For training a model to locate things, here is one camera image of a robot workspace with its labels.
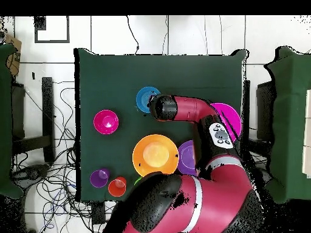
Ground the purple cup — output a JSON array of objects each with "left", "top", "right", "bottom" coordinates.
[{"left": 89, "top": 167, "right": 111, "bottom": 189}]

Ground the small blue bowl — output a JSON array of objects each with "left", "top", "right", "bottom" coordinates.
[{"left": 135, "top": 86, "right": 162, "bottom": 114}]

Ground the black square floor frame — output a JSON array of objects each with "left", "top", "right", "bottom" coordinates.
[{"left": 34, "top": 16, "right": 70, "bottom": 44}]

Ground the small black box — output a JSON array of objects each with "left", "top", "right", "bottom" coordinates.
[{"left": 91, "top": 201, "right": 106, "bottom": 225}]

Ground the purple bowl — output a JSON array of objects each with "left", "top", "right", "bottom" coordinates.
[{"left": 177, "top": 140, "right": 197, "bottom": 177}]

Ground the cardboard box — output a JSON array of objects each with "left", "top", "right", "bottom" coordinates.
[{"left": 5, "top": 33, "right": 22, "bottom": 76}]

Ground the black hanging cable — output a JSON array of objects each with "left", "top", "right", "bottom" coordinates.
[{"left": 126, "top": 16, "right": 140, "bottom": 55}]

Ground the green-covered side table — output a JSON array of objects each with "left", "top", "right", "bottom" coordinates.
[
  {"left": 0, "top": 42, "right": 25, "bottom": 200},
  {"left": 263, "top": 46, "right": 311, "bottom": 204}
]

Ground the dark green tablecloth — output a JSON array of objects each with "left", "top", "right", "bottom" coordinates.
[{"left": 73, "top": 47, "right": 250, "bottom": 203}]

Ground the small red bowl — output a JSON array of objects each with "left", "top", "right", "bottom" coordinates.
[{"left": 93, "top": 109, "right": 120, "bottom": 135}]

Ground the tangle of floor cables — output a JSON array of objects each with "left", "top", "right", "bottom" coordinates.
[{"left": 12, "top": 81, "right": 117, "bottom": 233}]

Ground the orange-red cup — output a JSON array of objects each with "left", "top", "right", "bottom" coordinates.
[{"left": 108, "top": 176, "right": 128, "bottom": 198}]

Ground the large orange bowl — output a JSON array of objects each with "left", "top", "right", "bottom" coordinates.
[{"left": 132, "top": 133, "right": 180, "bottom": 178}]

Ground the large pink bowl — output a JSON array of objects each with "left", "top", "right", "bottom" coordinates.
[{"left": 210, "top": 103, "right": 242, "bottom": 143}]

